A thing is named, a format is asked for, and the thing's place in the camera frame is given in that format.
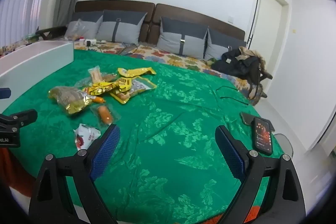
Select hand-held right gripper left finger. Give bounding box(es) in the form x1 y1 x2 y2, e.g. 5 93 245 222
28 124 121 224

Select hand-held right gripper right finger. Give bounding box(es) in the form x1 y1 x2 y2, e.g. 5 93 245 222
215 125 306 224

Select white red snack packet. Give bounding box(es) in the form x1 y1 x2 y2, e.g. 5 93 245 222
73 124 101 150

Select gold foil snack packet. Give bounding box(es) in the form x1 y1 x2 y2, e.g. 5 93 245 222
48 86 93 116

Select white storage box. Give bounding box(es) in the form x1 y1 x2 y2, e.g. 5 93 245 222
0 41 75 106

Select large yellow red-label packet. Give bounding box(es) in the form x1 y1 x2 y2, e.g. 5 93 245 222
82 76 134 96

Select pale translucent snack packet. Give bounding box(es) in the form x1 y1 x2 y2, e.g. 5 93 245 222
75 76 92 88

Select yellow-edged clear zip bag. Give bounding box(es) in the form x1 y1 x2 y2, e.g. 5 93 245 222
110 76 157 104

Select brown snack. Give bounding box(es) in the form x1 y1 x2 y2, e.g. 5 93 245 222
101 72 118 83

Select long cream bread packet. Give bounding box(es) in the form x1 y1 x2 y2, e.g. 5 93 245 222
88 66 105 83

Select slim yellow snack packet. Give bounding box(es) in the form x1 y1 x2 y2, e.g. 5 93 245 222
117 67 157 78

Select orange cloth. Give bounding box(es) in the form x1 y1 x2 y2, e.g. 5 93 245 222
0 147 36 198

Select black smartphone with lit screen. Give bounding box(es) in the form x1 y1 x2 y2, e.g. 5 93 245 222
253 117 273 156

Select dark grey phone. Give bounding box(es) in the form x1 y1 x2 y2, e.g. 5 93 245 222
240 112 275 133

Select grey round stool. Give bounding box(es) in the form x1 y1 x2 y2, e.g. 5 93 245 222
274 134 293 159

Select green patterned bedspread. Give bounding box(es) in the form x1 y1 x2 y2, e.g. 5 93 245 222
0 49 289 224

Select sheer white curtain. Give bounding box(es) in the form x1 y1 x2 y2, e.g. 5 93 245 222
0 0 51 50

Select black jacket with fur trim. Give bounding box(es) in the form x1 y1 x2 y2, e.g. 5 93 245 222
211 47 267 81

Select clear plastic bag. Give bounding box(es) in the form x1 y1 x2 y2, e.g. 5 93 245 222
65 19 88 40

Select white power strip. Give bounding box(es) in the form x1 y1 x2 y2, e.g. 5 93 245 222
86 39 108 47

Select grey two-tone pillow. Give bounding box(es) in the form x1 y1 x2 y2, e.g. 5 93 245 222
157 16 209 58
97 9 148 45
204 27 247 61
64 11 104 40

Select white door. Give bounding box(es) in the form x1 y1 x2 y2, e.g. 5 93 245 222
251 0 292 83

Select black power cord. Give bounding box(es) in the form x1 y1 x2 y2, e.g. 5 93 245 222
88 43 138 56

